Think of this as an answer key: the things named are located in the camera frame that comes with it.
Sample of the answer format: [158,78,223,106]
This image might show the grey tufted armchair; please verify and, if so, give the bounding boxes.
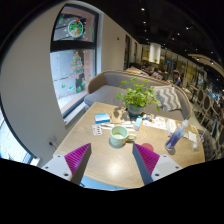
[199,128,218,161]

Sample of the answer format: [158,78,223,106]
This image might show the small yellow card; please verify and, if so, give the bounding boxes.
[189,123,199,134]

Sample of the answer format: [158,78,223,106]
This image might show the person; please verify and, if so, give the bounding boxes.
[172,69,183,87]

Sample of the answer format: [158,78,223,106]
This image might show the christmas tree window decal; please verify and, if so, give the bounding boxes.
[69,49,85,76]

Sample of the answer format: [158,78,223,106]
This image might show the white green ointment tube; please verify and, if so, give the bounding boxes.
[99,122,116,129]

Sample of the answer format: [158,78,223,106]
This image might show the dark-framed window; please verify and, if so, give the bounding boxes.
[49,4,100,118]

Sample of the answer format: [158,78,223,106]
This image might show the group of ceiling lights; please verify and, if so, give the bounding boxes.
[139,6,214,64]

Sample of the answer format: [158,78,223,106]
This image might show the flat blue white box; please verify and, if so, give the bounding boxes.
[94,113,111,124]

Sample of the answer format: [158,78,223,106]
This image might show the wall power outlet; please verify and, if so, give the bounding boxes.
[47,134,60,149]

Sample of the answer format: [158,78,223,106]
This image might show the pill blister pack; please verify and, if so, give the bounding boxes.
[91,123,104,137]

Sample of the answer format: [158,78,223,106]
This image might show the round wreath window decal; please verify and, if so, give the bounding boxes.
[67,18,84,38]

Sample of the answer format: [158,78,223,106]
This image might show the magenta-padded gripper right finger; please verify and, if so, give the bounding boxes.
[132,143,184,186]

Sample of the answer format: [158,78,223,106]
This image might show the clear blue-label drink bottle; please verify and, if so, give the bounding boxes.
[164,119,190,152]

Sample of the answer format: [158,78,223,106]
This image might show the grey curved sofa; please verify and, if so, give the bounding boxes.
[83,69,194,122]

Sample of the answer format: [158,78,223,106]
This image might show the printed white leaflet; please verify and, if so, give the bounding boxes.
[142,116,168,131]

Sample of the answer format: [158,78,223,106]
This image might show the small blue white carton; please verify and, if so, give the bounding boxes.
[133,115,144,132]

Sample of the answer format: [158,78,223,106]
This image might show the pale green mug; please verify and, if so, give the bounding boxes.
[109,124,138,148]

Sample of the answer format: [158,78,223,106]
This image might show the green potted plant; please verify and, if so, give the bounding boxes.
[115,76,163,118]

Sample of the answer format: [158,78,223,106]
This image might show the white paper napkin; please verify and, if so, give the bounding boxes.
[187,130,199,144]

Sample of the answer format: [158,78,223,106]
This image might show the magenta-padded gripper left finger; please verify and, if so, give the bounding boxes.
[41,143,92,186]

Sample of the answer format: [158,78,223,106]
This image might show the clear plastic cup with straw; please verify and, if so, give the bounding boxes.
[192,129,206,151]

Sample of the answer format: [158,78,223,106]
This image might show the white round column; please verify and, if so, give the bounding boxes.
[148,42,162,64]

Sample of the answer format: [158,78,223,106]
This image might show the flat round red coaster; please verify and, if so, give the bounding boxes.
[140,142,155,153]

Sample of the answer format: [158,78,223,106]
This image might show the orange white medicine box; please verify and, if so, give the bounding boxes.
[165,119,178,137]

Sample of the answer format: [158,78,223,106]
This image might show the group of round-back chairs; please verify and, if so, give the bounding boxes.
[193,86,224,158]

